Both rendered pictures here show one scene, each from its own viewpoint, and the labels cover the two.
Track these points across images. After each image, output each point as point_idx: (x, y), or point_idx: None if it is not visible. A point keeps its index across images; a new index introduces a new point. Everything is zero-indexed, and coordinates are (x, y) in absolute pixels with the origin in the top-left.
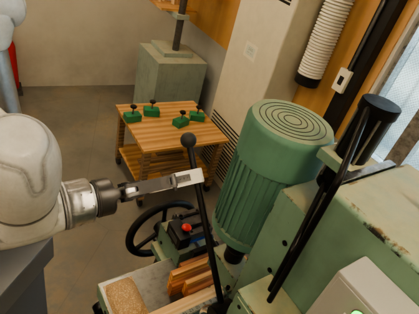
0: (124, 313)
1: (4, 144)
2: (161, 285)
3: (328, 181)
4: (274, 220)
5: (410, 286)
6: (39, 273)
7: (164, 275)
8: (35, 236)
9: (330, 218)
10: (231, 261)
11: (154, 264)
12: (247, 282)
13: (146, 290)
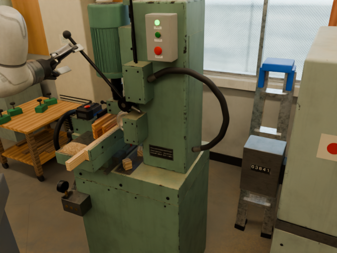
0: (79, 150)
1: (6, 11)
2: (90, 139)
3: None
4: (123, 43)
5: (166, 9)
6: (3, 212)
7: (89, 136)
8: (23, 79)
9: (137, 12)
10: (118, 98)
11: (80, 135)
12: None
13: (83, 143)
